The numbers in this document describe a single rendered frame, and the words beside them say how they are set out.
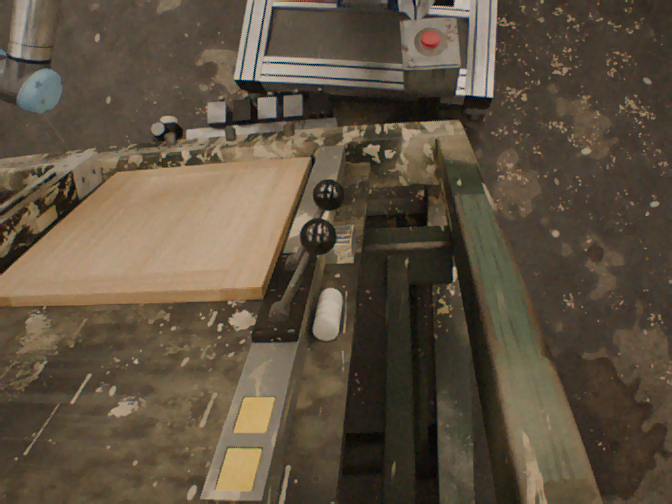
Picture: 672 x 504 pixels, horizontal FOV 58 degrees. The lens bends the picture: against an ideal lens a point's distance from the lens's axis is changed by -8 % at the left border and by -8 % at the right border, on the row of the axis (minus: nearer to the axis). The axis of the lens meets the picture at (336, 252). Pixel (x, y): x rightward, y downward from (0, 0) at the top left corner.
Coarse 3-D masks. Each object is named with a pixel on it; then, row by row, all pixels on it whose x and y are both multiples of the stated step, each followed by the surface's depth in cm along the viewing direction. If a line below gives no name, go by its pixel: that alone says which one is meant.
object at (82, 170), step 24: (72, 168) 126; (96, 168) 136; (24, 192) 115; (48, 192) 116; (72, 192) 125; (0, 216) 106; (24, 216) 108; (0, 240) 100; (24, 240) 107; (0, 264) 100
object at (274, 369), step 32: (320, 160) 124; (320, 256) 87; (256, 352) 66; (288, 352) 65; (256, 384) 61; (288, 384) 60; (288, 416) 59; (224, 448) 53; (256, 448) 53; (256, 480) 49
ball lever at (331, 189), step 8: (320, 184) 75; (328, 184) 75; (336, 184) 75; (320, 192) 75; (328, 192) 75; (336, 192) 75; (320, 200) 75; (328, 200) 75; (336, 200) 75; (320, 208) 76; (328, 208) 76; (336, 208) 76; (320, 216) 77; (288, 256) 82; (296, 256) 80; (288, 264) 80; (296, 264) 80
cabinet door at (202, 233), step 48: (96, 192) 127; (144, 192) 124; (192, 192) 121; (240, 192) 119; (288, 192) 115; (48, 240) 105; (96, 240) 104; (144, 240) 102; (192, 240) 100; (240, 240) 98; (0, 288) 90; (48, 288) 88; (96, 288) 87; (144, 288) 86; (192, 288) 84; (240, 288) 84
